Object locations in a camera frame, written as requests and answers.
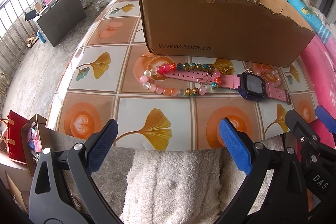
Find pink bead bracelet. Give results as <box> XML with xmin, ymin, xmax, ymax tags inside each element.
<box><xmin>253</xmin><ymin>63</ymin><xmax>283</xmax><ymax>88</ymax></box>

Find pink strap smart watch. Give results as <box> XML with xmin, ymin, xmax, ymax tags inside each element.
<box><xmin>163</xmin><ymin>70</ymin><xmax>291</xmax><ymax>104</ymax></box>

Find gold butterfly charm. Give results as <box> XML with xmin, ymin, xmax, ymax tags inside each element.
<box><xmin>198</xmin><ymin>75</ymin><xmax>210</xmax><ymax>86</ymax></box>

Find pink floral blanket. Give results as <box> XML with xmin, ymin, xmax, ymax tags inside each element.
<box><xmin>299</xmin><ymin>35</ymin><xmax>336</xmax><ymax>148</ymax></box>

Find brown paper bag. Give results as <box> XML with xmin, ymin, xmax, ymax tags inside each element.
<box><xmin>21</xmin><ymin>114</ymin><xmax>51</xmax><ymax>177</ymax></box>

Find red paper bag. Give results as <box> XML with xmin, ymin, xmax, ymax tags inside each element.
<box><xmin>7</xmin><ymin>110</ymin><xmax>28</xmax><ymax>164</ymax></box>

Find white fluffy towel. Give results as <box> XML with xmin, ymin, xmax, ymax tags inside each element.
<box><xmin>120</xmin><ymin>148</ymin><xmax>245</xmax><ymax>223</ymax></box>

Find blue quilt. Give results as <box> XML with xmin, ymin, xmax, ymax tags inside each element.
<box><xmin>287</xmin><ymin>0</ymin><xmax>335</xmax><ymax>47</ymax></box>

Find brown cardboard box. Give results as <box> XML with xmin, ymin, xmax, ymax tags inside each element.
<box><xmin>139</xmin><ymin>0</ymin><xmax>315</xmax><ymax>67</ymax></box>

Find grey low cabinet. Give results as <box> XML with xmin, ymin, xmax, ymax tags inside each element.
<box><xmin>33</xmin><ymin>0</ymin><xmax>87</xmax><ymax>47</ymax></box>

